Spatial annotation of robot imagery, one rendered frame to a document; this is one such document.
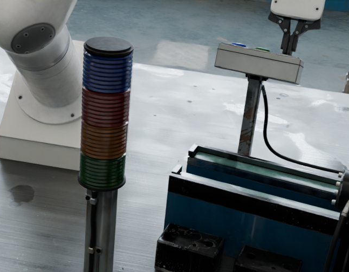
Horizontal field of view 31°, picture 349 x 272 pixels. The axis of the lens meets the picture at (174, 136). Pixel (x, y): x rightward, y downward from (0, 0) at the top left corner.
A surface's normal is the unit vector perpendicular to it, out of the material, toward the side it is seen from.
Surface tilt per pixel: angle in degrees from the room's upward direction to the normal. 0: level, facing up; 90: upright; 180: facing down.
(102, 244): 90
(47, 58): 119
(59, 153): 90
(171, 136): 0
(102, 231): 90
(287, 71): 69
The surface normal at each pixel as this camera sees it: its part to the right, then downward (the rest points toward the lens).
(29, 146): -0.15, 0.42
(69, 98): 0.57, 0.76
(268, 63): -0.29, 0.04
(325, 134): 0.09, -0.90
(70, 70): 0.84, 0.50
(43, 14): 0.65, 0.48
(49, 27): 0.71, 0.58
